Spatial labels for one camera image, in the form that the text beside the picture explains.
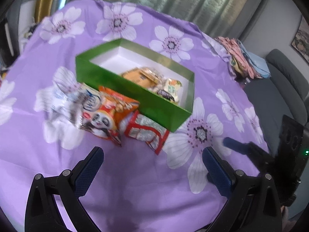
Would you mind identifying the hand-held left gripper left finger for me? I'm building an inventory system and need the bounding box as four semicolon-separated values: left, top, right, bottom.
25;146;105;232

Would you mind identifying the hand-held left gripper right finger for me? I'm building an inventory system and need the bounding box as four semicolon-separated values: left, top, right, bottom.
202;146;283;232

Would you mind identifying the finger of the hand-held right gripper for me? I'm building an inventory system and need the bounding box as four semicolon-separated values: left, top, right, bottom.
222;136;276;168

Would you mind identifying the orange panda snack bag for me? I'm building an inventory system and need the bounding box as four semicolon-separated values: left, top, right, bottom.
80;86;140;148

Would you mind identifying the red silver snack packet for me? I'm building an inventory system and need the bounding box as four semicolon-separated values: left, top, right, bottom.
123;111;171;155

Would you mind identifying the white blue snack packet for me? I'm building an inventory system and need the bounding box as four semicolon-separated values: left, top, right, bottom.
49;81;103;128

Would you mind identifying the dark round snack packet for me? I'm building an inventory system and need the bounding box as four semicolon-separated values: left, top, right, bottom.
156;89;178;102

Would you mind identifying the green cardboard box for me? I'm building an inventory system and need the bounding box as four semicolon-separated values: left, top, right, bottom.
75;38;195;133

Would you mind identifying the peach labelled snack packet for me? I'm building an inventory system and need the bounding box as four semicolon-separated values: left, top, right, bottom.
121;68;151;86

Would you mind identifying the person's right forearm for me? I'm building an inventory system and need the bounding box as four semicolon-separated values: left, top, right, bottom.
281;206;290;232

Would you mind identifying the purple floral tablecloth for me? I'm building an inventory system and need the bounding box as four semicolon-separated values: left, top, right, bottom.
0;0;271;232

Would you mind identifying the grey sofa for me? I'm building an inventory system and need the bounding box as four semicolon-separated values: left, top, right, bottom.
243;48;309;223

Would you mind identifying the light blue folded cloth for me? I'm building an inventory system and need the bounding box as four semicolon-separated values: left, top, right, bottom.
238;40;271;79

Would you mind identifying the folded clothes pile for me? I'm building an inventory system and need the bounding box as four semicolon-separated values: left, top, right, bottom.
215;36;256;79

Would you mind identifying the grey green sheer curtain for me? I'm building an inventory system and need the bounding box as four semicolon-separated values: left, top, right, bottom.
116;0;271;37

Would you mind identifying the black white object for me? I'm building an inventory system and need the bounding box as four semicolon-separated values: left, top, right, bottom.
23;24;37;40

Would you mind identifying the black upright vacuum cleaner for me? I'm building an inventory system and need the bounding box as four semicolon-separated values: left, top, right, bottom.
0;19;17;63

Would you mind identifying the white panel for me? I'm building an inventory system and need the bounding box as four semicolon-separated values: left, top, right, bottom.
17;0;37;29

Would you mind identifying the dark framed wall picture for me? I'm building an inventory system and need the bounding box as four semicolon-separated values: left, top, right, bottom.
291;16;309;66

